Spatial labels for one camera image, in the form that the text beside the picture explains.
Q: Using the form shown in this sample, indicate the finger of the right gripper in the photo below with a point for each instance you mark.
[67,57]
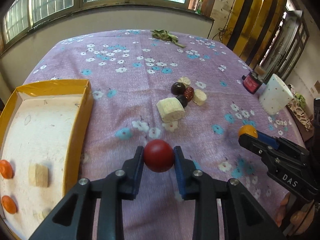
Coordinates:
[268,140]
[253,144]

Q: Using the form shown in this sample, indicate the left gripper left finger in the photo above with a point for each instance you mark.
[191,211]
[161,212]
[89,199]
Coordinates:
[73,217]

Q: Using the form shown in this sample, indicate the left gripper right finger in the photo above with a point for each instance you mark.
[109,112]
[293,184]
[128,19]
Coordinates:
[222,208]

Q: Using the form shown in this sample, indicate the small yellow-orange fruit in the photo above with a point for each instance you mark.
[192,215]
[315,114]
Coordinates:
[248,129]

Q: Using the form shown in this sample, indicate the cream round slice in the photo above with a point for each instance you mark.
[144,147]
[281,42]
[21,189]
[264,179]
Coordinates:
[199,97]

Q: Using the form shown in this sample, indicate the small dark grape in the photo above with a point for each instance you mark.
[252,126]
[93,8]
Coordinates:
[183,100]

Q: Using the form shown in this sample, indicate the red-brown jujube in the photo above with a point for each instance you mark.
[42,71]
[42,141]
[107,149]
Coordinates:
[189,93]

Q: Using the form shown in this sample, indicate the large cream banana chunk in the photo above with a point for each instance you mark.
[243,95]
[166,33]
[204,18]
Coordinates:
[170,110]

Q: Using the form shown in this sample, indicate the tan hexagonal cracker piece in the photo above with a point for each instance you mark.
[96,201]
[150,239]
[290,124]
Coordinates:
[185,80]

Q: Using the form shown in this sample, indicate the dark plum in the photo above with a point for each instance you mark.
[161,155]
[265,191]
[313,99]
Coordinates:
[178,88]

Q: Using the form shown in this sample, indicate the red cherry tomato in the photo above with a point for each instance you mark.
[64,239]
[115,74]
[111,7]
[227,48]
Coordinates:
[158,156]

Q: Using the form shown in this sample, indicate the right hand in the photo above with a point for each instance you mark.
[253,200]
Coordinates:
[301,220]

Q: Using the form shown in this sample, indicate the white dotted cup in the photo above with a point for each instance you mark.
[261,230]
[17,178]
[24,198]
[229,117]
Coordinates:
[275,96]

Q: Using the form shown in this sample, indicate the red black small box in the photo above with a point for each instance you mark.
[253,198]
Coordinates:
[252,82]

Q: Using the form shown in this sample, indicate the cream block in tray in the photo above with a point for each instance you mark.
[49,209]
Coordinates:
[38,175]

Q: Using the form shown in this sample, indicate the near orange tangerine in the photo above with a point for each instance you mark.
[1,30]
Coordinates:
[9,204]

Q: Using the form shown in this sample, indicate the orange tangerine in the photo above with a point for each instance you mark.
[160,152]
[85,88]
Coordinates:
[6,169]
[9,204]

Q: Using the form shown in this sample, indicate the far orange tangerine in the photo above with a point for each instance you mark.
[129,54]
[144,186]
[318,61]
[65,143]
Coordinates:
[6,169]

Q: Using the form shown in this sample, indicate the purple floral tablecloth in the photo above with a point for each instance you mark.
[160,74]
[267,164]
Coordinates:
[146,89]

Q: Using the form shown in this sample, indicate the dark wood glass cabinet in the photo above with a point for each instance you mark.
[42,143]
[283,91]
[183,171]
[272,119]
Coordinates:
[287,46]

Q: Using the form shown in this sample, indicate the yellow-rimmed white tray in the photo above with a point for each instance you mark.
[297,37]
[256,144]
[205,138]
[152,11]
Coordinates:
[42,123]

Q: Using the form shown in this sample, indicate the green leafy stems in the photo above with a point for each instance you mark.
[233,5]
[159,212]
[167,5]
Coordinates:
[164,35]

